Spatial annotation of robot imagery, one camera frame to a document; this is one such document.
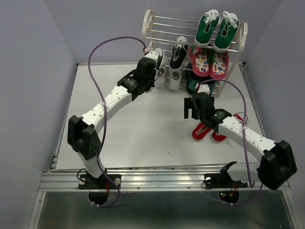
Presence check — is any white sneaker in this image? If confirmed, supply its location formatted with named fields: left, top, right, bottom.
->
left=154, top=66, right=167, bottom=88
left=168, top=70, right=184, bottom=91

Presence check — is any black canvas sneaker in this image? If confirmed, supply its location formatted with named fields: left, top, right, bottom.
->
left=146, top=48, right=167, bottom=93
left=169, top=36, right=188, bottom=72

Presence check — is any red canvas sneaker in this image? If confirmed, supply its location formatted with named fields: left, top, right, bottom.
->
left=191, top=123, right=212, bottom=141
left=211, top=112, right=248, bottom=143

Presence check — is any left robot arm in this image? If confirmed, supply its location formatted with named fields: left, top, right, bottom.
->
left=67, top=51, right=162, bottom=188

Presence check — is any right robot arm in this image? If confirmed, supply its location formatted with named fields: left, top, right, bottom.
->
left=184, top=92, right=297, bottom=190

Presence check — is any right dark green shoe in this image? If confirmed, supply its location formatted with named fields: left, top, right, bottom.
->
left=205, top=77, right=216, bottom=96

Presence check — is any dark green shoe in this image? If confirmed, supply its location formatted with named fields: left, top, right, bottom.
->
left=184, top=63, right=203, bottom=95
left=205, top=77, right=216, bottom=96

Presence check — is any left dark green shoe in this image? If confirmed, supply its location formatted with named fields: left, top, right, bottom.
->
left=184, top=63, right=203, bottom=95

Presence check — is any cream metal shoe shelf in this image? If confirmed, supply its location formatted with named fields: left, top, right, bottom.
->
left=142, top=10, right=248, bottom=96

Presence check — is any left pink patterned slipper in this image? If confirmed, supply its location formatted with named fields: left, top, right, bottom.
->
left=188, top=46, right=211, bottom=77

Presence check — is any pink patterned slipper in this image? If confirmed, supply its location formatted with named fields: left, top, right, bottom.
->
left=209, top=51, right=230, bottom=79
left=188, top=46, right=211, bottom=77

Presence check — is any right pink patterned slipper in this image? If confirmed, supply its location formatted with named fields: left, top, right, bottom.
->
left=209, top=51, right=230, bottom=79

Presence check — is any left green canvas sneaker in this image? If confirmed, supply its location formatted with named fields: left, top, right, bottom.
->
left=194, top=9, right=220, bottom=46

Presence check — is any green canvas sneaker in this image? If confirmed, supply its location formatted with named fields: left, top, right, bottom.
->
left=194, top=9, right=220, bottom=46
left=213, top=11, right=240, bottom=52

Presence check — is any right green canvas sneaker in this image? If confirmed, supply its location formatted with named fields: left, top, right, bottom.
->
left=213, top=11, right=240, bottom=52

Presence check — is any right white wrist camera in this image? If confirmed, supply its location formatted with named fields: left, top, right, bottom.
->
left=197, top=84, right=210, bottom=94

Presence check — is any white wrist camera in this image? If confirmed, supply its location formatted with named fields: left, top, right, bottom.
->
left=197, top=84, right=210, bottom=94
left=144, top=50, right=159, bottom=63

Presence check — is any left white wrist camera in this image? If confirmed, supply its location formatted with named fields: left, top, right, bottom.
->
left=144, top=50, right=159, bottom=63

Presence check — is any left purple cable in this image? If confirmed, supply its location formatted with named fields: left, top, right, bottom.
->
left=88, top=36, right=148, bottom=208

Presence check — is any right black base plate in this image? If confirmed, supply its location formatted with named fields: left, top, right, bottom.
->
left=203, top=173, right=248, bottom=189

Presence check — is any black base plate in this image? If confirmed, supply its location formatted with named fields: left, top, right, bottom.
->
left=78, top=174, right=116, bottom=190
left=203, top=173, right=248, bottom=189

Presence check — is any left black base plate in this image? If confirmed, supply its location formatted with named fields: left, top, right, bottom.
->
left=78, top=174, right=116, bottom=190

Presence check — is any aluminium mounting rail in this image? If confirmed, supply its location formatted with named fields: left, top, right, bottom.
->
left=40, top=168, right=293, bottom=191

